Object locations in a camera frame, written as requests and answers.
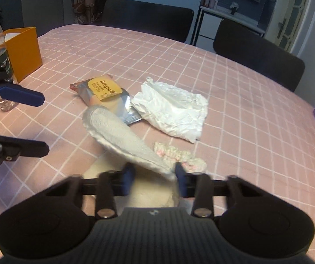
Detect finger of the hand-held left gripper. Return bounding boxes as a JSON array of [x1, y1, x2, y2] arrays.
[[0, 59, 46, 108], [0, 135, 50, 191]]

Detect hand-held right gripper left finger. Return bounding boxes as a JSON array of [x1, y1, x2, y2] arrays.
[[46, 162, 136, 220]]

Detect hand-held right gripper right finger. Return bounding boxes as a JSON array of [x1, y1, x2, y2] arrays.
[[175, 162, 260, 219]]

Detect orange cardboard box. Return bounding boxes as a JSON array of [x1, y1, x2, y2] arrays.
[[0, 27, 43, 117]]

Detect pink white knitted scrunchie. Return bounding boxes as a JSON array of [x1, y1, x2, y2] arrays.
[[153, 141, 208, 174]]

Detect white plastic bag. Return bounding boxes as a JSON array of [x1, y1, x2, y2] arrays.
[[130, 77, 209, 143]]

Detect silver snack packet orange label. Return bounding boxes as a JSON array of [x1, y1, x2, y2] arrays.
[[70, 74, 143, 125]]

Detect pink checked tablecloth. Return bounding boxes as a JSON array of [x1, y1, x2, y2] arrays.
[[0, 24, 315, 253]]

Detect hanging pink bags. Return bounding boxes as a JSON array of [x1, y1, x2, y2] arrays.
[[73, 0, 104, 24]]

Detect black chair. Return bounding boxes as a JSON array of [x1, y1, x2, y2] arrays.
[[213, 19, 306, 92], [101, 0, 194, 43]]

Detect white console table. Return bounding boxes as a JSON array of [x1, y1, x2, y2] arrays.
[[192, 5, 265, 47]]

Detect white glazed door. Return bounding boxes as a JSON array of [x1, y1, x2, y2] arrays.
[[265, 0, 312, 53]]

